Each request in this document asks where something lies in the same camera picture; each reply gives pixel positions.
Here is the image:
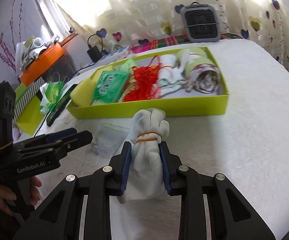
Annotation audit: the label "orange storage bin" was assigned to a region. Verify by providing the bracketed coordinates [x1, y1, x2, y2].
[19, 42, 66, 86]

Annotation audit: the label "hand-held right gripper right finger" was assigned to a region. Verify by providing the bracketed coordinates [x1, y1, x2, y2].
[159, 142, 276, 240]

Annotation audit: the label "black power adapter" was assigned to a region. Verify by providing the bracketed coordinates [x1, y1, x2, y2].
[87, 46, 103, 61]

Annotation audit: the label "green wet wipes packet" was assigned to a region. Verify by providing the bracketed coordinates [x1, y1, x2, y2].
[39, 81, 68, 115]

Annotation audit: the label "green towel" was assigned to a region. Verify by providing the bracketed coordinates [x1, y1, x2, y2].
[177, 47, 222, 94]

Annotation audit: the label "lime chevron box lid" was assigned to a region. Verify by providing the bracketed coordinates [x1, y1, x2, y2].
[14, 79, 48, 136]

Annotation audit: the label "green printed packet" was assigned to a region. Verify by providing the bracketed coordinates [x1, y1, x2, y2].
[93, 70, 130, 103]

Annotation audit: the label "lime green box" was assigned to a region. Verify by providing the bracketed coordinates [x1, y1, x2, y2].
[66, 46, 230, 119]

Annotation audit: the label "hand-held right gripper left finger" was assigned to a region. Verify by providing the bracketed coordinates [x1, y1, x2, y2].
[13, 141, 131, 240]

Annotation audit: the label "pink blossom branches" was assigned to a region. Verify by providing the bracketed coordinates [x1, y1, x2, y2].
[0, 0, 18, 74]

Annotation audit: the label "colourful plaid cloth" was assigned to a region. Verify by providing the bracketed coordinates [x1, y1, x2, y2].
[130, 32, 244, 55]

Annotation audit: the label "heart print curtain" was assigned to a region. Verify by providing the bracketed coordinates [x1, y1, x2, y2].
[46, 0, 289, 80]

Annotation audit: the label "black adapter cable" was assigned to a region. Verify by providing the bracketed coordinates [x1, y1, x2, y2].
[88, 33, 104, 55]

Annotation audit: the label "black charging cable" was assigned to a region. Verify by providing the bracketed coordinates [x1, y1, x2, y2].
[32, 116, 48, 138]

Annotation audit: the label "red string tassel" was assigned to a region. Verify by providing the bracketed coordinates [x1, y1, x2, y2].
[123, 54, 166, 103]

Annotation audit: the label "black smartphone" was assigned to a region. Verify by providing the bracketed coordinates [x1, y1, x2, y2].
[46, 83, 79, 127]

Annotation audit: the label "clear red print plastic bag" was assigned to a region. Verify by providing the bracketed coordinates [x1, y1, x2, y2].
[91, 122, 130, 156]

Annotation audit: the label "grey space heater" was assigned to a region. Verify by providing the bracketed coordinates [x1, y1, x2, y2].
[180, 2, 222, 43]

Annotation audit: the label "dark glass tank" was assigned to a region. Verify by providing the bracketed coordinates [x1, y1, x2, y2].
[41, 54, 78, 82]

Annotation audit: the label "white and teal sock bundle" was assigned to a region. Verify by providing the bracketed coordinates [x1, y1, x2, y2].
[157, 55, 185, 92]

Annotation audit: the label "yellow sponge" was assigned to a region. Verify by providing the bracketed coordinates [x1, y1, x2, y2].
[70, 67, 115, 107]

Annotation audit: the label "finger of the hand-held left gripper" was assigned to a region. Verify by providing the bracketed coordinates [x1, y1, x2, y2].
[13, 128, 77, 152]
[24, 130, 93, 160]

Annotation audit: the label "window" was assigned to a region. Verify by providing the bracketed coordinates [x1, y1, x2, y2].
[31, 0, 78, 39]

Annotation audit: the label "pile of white wrapped clutter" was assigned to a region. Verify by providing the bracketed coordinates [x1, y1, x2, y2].
[16, 36, 61, 72]

